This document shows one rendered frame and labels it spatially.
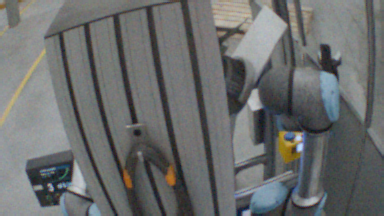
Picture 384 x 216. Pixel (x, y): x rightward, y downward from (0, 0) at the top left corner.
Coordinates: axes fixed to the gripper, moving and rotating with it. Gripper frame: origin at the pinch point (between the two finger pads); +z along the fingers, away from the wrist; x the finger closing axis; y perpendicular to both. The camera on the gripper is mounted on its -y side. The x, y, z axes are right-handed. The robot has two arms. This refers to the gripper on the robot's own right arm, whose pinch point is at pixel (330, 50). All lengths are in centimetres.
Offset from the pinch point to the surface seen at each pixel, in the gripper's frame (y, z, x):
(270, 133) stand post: 65, 34, -50
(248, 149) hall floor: 133, 105, -97
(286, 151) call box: 38.0, -12.0, -24.7
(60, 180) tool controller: 15, -64, -92
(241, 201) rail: 58, -21, -44
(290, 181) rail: 60, -7, -26
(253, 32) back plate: 15, 45, -50
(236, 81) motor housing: 25, 17, -53
